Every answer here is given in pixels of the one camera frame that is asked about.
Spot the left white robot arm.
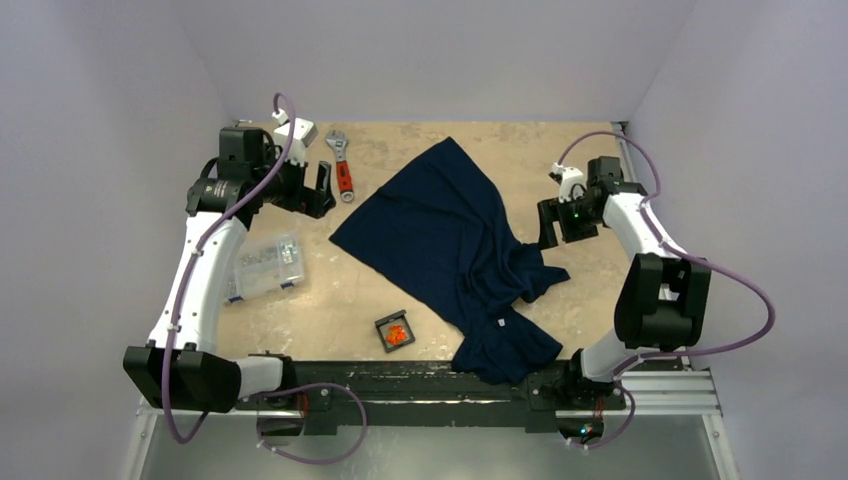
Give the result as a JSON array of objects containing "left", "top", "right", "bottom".
[{"left": 123, "top": 119, "right": 336, "bottom": 413}]

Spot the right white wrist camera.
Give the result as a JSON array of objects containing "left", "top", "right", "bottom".
[{"left": 549, "top": 163, "right": 587, "bottom": 203}]

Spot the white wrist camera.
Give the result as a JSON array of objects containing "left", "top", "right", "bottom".
[
  {"left": 272, "top": 111, "right": 319, "bottom": 167},
  {"left": 549, "top": 163, "right": 587, "bottom": 203}
]

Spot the red handled adjustable wrench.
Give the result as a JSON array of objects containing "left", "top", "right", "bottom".
[{"left": 325, "top": 130, "right": 355, "bottom": 203}]

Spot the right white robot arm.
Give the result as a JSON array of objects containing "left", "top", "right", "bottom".
[{"left": 537, "top": 156, "right": 711, "bottom": 407}]

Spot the purple cable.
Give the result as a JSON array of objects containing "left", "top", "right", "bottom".
[
  {"left": 160, "top": 92, "right": 368, "bottom": 465},
  {"left": 556, "top": 131, "right": 778, "bottom": 452}
]

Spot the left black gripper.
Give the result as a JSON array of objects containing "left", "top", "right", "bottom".
[{"left": 252, "top": 143, "right": 334, "bottom": 218}]

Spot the aluminium frame rail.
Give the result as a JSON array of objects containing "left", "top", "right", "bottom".
[{"left": 135, "top": 369, "right": 723, "bottom": 419}]

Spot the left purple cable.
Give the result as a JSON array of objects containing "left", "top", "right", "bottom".
[{"left": 160, "top": 92, "right": 368, "bottom": 465}]

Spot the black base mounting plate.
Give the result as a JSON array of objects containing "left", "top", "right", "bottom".
[{"left": 236, "top": 360, "right": 626, "bottom": 435}]

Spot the clear plastic parts box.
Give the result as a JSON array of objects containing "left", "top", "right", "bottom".
[{"left": 223, "top": 233, "right": 305, "bottom": 304}]

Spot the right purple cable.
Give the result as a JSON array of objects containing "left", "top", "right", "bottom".
[{"left": 556, "top": 131, "right": 778, "bottom": 452}]

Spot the orange glitter leaf brooch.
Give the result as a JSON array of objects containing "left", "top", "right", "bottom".
[{"left": 386, "top": 324, "right": 408, "bottom": 346}]

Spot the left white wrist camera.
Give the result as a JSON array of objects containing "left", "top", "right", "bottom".
[{"left": 272, "top": 111, "right": 319, "bottom": 167}]

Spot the navy blue t-shirt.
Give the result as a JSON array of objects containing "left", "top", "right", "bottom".
[{"left": 329, "top": 137, "right": 570, "bottom": 384}]

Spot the small black square tray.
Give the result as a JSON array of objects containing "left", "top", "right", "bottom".
[{"left": 374, "top": 310, "right": 415, "bottom": 353}]

